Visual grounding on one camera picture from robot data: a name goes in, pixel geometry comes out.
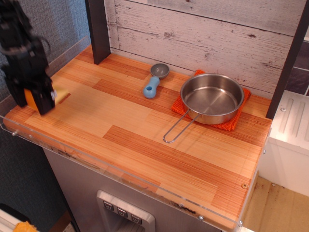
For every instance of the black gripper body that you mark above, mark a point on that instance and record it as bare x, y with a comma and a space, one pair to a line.
26, 68

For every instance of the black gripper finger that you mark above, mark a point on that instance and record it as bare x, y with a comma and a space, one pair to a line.
44, 98
17, 92

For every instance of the yellow cheese wedge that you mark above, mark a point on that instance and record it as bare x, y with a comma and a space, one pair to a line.
60, 94

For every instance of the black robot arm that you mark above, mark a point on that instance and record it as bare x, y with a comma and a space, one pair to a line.
14, 22

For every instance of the stainless steel pot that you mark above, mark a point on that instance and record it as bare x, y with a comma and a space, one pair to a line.
209, 99

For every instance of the clear acrylic table guard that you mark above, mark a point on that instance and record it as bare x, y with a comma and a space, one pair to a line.
108, 125

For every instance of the grey cabinet front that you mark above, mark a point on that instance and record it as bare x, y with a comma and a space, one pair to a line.
80, 185

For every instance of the blue grey toy scoop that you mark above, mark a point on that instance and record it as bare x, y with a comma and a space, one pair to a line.
158, 71

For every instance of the yellow black object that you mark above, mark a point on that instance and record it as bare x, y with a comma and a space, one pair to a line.
8, 223

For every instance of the orange knitted cloth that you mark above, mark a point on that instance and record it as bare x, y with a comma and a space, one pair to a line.
178, 107

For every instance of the silver dispenser panel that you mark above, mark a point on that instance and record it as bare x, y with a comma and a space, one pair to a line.
122, 213

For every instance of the white toy sink unit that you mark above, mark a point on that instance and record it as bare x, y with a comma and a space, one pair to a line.
285, 160

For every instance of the dark grey left post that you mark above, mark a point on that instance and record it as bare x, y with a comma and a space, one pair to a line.
98, 28

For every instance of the dark grey post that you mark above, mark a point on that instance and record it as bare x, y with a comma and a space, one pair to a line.
98, 28
289, 62

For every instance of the dark grey right post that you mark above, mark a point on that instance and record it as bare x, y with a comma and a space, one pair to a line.
289, 62

